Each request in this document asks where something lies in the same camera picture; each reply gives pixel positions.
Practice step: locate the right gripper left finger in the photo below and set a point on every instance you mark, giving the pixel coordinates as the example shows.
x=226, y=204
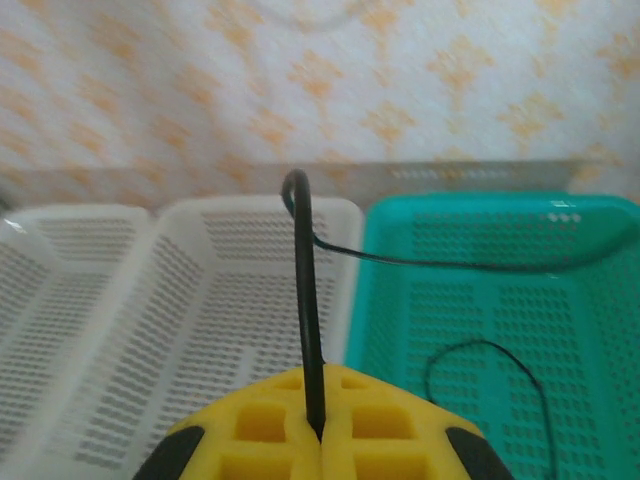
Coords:
x=250, y=435

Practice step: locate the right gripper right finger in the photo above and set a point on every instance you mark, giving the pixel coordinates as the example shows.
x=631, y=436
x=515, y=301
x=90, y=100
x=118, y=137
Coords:
x=390, y=435

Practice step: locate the white perforated plastic basket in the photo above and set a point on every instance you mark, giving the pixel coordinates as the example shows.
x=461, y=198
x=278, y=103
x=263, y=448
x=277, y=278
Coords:
x=30, y=300
x=200, y=300

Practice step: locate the teal perforated plastic basket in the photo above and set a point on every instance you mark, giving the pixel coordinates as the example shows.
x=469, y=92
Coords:
x=500, y=310

